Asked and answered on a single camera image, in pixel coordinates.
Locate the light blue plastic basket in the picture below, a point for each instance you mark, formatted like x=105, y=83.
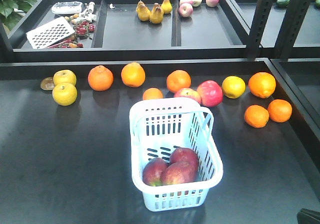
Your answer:
x=157, y=128

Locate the dark red apple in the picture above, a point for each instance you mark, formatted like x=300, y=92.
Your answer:
x=185, y=154
x=152, y=172
x=179, y=173

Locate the pink red apple left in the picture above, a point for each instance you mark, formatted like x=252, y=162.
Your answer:
x=189, y=93

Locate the pink red apple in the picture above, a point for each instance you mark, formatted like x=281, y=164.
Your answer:
x=189, y=93
x=211, y=93

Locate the pink red apple right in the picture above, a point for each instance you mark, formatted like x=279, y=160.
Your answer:
x=211, y=93

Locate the yellow orange citrus fruit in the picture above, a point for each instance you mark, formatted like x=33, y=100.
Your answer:
x=233, y=87

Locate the small orange lower left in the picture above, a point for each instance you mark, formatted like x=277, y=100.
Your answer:
x=256, y=116

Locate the small orange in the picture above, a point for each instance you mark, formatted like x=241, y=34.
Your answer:
x=280, y=110
x=256, y=116

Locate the large orange right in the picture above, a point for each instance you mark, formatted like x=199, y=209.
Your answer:
x=262, y=84

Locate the small orange lower right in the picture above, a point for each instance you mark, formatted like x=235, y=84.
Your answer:
x=280, y=110

